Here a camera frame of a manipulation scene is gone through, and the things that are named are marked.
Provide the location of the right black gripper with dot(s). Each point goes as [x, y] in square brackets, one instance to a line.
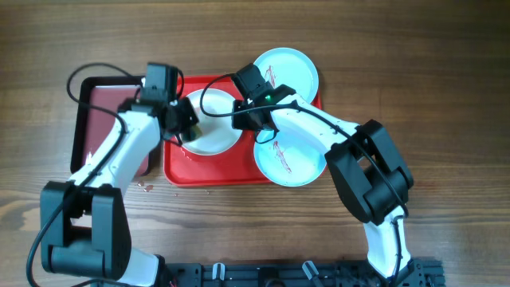
[240, 123]

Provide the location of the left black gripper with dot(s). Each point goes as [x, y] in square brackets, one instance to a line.
[191, 115]

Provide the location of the green yellow sponge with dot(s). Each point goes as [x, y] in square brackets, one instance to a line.
[190, 134]

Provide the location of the white plate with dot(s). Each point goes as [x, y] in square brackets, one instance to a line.
[216, 134]

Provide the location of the light blue plate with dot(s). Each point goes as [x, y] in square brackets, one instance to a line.
[286, 161]
[291, 67]

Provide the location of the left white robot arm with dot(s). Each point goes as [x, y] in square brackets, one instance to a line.
[84, 225]

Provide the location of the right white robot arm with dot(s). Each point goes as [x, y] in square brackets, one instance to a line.
[370, 176]

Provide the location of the red serving tray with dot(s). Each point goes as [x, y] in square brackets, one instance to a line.
[232, 167]

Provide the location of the black tray with pink water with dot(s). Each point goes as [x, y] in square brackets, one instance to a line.
[92, 126]

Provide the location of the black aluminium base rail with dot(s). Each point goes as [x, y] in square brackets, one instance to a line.
[417, 272]

